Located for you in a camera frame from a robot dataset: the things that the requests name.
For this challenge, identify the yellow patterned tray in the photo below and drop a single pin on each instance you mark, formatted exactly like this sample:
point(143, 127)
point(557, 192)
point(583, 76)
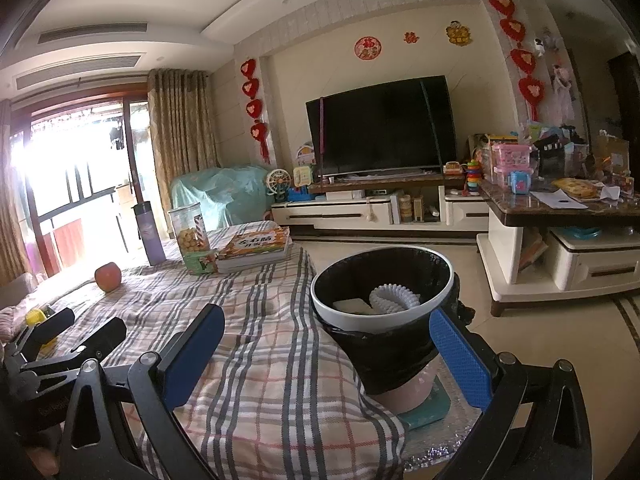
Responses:
point(575, 188)

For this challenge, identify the teal covered armchair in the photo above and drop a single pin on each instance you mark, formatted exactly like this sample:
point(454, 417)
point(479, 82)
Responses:
point(225, 195)

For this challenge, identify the small blue cup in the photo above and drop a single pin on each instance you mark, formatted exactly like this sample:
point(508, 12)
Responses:
point(520, 182)

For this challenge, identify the small hanging brush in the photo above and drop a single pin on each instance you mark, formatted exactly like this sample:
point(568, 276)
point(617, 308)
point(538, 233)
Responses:
point(370, 212)

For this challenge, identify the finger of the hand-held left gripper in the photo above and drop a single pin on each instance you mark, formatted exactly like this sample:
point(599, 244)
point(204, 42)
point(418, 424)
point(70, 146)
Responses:
point(50, 325)
point(105, 335)

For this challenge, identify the hanging laundry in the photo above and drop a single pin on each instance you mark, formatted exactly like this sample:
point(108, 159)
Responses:
point(116, 135)

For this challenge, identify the green cardboard box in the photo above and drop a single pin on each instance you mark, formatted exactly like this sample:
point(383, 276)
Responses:
point(200, 262)

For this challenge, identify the brown cardboard box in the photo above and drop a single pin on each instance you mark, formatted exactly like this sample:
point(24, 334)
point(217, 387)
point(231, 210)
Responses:
point(611, 152)

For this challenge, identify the round red wall decoration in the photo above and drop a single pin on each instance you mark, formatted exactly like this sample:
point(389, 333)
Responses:
point(368, 47)

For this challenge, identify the glass balcony door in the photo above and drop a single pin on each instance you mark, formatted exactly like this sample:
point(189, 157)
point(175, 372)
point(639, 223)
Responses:
point(135, 160)

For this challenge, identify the teal square stand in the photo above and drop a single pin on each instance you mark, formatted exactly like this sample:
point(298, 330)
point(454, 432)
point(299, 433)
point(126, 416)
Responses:
point(430, 412)

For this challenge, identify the colourful children's book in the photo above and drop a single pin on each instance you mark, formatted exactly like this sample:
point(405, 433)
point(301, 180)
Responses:
point(255, 247)

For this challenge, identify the silver foil mat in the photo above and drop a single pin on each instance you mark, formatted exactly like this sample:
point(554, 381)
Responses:
point(450, 440)

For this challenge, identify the pink plastic box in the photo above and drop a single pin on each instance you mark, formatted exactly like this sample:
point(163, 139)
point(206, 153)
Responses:
point(511, 160)

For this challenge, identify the ceiling air vent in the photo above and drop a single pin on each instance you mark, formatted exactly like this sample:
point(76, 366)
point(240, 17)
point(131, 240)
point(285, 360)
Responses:
point(95, 32)

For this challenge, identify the black television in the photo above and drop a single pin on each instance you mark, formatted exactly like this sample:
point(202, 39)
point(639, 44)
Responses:
point(380, 125)

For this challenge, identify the white television cabinet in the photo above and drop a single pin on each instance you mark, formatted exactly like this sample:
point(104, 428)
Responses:
point(330, 215)

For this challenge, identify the apple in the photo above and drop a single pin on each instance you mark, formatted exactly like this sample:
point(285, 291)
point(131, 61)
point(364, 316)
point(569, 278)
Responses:
point(107, 277)

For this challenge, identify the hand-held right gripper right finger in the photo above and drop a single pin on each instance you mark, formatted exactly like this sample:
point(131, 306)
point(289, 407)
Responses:
point(460, 355)

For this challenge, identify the dark wooden door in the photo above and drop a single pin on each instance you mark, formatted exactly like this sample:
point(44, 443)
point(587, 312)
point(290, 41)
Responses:
point(625, 95)

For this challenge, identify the clear cookie jar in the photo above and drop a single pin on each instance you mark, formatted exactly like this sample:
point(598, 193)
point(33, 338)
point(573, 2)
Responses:
point(190, 232)

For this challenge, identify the yellow toy telephone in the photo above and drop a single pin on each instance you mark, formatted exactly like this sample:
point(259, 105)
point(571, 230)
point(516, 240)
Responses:
point(302, 176)

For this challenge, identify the beige patterned curtain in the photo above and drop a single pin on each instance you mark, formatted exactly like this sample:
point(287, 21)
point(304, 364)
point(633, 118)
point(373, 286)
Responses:
point(182, 135)
point(10, 200)

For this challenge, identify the cluttered side table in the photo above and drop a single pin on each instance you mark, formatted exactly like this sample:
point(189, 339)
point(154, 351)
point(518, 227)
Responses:
point(505, 260)

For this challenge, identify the person's left hand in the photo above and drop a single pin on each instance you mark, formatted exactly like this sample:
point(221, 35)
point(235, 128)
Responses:
point(45, 462)

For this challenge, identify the pink round container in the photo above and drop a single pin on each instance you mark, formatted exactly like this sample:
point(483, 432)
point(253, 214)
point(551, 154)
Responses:
point(405, 392)

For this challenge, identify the white bin with black liner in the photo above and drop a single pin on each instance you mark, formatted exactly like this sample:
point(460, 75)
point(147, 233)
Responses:
point(390, 355)

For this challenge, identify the yellow spiked plastic cup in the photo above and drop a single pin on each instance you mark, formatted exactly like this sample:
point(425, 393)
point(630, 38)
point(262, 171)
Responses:
point(36, 317)

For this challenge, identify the purple water bottle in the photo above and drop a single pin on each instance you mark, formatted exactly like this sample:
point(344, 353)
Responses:
point(150, 240)

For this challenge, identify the ferris wheel toy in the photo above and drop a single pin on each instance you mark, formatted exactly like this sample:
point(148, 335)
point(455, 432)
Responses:
point(277, 185)

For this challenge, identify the white paper sheet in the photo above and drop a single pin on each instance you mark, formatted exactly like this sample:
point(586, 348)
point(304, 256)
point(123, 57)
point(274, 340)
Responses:
point(555, 200)

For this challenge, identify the arched cartoon toy sign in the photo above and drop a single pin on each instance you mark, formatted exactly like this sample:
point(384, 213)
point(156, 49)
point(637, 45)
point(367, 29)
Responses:
point(306, 155)

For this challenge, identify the cartoon figure wall decoration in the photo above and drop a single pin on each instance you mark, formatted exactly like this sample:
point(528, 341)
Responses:
point(460, 34)

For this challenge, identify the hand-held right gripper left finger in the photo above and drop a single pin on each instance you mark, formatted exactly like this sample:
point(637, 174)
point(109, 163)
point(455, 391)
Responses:
point(192, 355)

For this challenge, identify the small red wall decoration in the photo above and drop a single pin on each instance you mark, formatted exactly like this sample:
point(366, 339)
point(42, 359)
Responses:
point(411, 37)

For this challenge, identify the hanging doll clothes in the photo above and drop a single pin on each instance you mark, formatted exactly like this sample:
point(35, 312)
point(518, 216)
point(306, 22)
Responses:
point(562, 90)

